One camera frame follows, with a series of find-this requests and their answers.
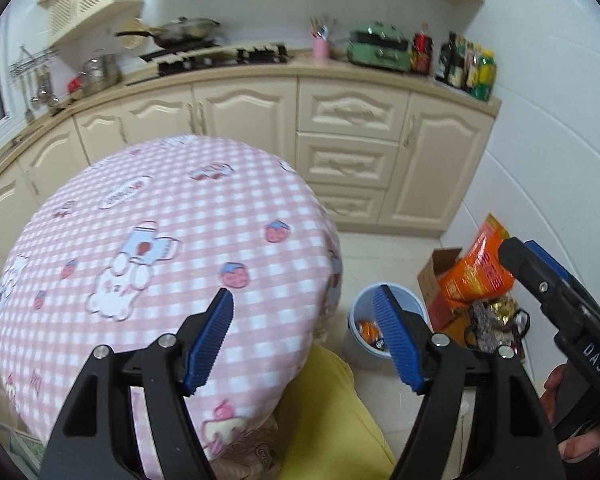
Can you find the pink utensil holder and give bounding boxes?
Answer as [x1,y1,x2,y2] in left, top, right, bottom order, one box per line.
[309,16,338,63]

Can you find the orange rice bag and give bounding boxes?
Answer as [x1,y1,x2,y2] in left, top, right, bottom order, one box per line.
[440,214,516,306]

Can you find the gold foil packets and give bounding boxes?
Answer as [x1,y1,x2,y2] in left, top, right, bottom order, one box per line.
[485,296,521,328]

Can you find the beige kitchen countertop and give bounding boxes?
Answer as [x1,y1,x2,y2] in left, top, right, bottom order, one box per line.
[0,50,502,196]

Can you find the black patterned tote bag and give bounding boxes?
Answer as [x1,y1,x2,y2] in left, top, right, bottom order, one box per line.
[465,300,531,356]

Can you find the stainless steel pot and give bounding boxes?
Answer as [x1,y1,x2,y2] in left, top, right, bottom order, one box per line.
[80,52,122,96]

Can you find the medium cream drawer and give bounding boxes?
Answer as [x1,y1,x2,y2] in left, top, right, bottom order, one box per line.
[296,132,400,191]

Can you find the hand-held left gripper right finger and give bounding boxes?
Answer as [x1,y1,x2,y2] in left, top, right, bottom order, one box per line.
[372,284,566,480]

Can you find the yellow label bottle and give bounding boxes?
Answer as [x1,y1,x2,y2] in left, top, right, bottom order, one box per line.
[466,42,481,95]

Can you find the small cream drawer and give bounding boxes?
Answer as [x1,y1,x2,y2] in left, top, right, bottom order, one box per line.
[310,186,387,226]

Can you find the person's right hand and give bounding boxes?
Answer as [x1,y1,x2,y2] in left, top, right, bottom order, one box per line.
[542,364,600,465]

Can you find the large cream drawer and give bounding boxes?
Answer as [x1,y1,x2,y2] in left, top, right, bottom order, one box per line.
[297,81,410,141]

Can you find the light blue waste bin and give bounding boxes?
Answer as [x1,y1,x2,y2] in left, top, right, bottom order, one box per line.
[344,284,428,372]

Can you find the yellow trousers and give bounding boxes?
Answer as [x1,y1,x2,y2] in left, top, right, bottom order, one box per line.
[280,345,398,480]

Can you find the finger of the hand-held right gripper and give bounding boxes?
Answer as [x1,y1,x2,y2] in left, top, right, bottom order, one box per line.
[524,239,572,282]
[499,237,570,317]

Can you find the green yellow plastic bottle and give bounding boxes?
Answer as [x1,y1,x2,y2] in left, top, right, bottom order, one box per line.
[475,49,496,101]

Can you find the crushed orange soda can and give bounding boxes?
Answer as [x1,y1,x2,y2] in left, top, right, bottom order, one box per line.
[357,320,383,345]

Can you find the wall utensil rack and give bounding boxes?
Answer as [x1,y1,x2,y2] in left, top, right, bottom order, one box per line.
[9,46,61,123]

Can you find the steel wok with handle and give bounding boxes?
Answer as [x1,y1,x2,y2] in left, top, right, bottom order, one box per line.
[115,17,221,46]

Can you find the brown cardboard box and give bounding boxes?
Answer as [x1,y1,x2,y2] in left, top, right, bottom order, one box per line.
[417,246,526,361]

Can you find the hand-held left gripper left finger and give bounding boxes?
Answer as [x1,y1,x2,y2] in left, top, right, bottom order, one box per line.
[39,287,235,480]

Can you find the black gas stove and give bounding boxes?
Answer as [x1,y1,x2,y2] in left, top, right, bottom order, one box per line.
[139,42,288,77]

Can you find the green electric cooker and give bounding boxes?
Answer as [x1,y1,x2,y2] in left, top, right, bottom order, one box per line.
[346,22,413,72]

